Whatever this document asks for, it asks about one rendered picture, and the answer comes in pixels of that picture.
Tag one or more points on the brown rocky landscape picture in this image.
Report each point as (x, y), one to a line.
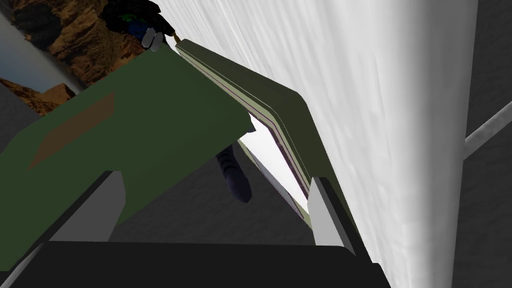
(86, 44)

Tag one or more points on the black object with grey tips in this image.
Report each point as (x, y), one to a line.
(132, 16)

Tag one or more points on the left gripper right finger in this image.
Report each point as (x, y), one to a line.
(324, 218)

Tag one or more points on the olive book with cream pages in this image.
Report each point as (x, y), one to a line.
(280, 104)

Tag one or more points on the dark purple rounded object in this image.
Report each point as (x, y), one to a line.
(236, 178)

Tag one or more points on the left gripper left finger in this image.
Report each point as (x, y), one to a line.
(94, 216)

